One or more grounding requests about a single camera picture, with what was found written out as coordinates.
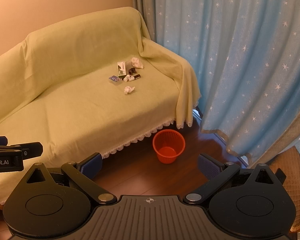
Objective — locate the white knitted sock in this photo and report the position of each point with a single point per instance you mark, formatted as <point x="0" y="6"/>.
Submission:
<point x="137" y="63"/>

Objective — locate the white pill bottle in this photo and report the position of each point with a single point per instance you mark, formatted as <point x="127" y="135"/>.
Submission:
<point x="126" y="78"/>

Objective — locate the tan quilted cushion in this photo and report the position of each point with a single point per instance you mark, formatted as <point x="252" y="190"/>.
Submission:
<point x="295" y="187"/>

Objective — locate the clear plastic case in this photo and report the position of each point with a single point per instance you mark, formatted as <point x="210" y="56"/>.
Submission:
<point x="115" y="80"/>

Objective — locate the orange plastic basket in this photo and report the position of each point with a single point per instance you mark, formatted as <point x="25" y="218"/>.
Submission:
<point x="168" y="155"/>

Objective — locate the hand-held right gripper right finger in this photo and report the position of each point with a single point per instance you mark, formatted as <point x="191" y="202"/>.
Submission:
<point x="208" y="166"/>

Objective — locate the blue star curtain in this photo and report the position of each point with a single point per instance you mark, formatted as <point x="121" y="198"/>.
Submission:
<point x="240" y="55"/>

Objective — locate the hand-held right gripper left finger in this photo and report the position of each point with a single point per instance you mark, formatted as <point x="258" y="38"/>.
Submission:
<point x="93" y="166"/>

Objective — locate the green and white box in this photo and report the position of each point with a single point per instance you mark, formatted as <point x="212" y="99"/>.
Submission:
<point x="121" y="71"/>

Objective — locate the dark spray bottle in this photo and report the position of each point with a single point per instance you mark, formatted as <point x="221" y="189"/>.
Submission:
<point x="135" y="77"/>

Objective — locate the white tissue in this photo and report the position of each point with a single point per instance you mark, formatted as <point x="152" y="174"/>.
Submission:
<point x="129" y="90"/>

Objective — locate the dark hair scrunchie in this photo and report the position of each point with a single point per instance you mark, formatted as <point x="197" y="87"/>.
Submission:
<point x="132" y="71"/>

